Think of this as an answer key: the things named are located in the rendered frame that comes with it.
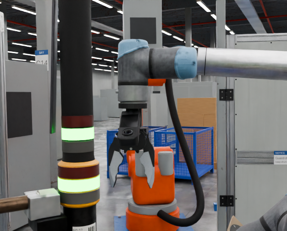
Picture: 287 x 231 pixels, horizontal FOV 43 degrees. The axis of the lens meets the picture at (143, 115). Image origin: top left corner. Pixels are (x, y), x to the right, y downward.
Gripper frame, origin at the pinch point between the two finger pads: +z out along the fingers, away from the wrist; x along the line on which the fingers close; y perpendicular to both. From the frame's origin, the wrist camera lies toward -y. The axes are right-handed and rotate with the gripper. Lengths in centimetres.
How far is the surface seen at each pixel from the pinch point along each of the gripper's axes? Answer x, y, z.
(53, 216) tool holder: 0, -53, -10
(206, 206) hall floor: -50, 454, 140
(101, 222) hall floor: 92, 376, 143
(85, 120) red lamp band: -2, -52, -19
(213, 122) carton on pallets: -82, 744, 34
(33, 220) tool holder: 2, -54, -9
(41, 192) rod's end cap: 2, -53, -12
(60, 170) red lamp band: 0, -52, -14
